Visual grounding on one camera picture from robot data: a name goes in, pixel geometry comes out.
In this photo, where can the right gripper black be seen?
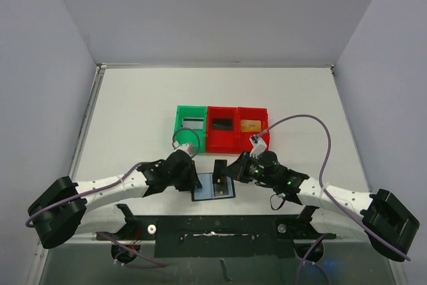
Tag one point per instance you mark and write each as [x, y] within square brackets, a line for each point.
[239, 167]

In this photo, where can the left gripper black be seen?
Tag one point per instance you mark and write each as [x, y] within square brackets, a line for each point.
[193, 181]

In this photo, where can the black leather card holder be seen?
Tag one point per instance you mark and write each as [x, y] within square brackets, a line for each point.
[212, 190]

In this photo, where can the red plastic bin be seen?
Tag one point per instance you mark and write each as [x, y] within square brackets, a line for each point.
[221, 134]
[251, 113]

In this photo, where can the green plastic bin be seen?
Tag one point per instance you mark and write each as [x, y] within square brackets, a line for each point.
[186, 135]

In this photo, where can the dark credit card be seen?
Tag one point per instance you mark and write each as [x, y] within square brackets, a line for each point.
[194, 123]

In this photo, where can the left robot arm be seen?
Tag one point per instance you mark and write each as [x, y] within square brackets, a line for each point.
[67, 208]

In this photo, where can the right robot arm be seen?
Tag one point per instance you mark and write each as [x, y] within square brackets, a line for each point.
[381, 218]

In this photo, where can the gold credit card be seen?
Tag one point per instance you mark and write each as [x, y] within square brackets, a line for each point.
[250, 125]

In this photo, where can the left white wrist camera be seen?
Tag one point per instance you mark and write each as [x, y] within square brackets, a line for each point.
[188, 148]

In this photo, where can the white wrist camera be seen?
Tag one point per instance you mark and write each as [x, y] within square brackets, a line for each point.
[188, 148]
[259, 146]

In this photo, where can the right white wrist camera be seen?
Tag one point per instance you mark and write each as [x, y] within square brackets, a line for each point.
[259, 146]

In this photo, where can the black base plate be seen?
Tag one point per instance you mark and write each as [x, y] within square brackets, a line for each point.
[219, 236]

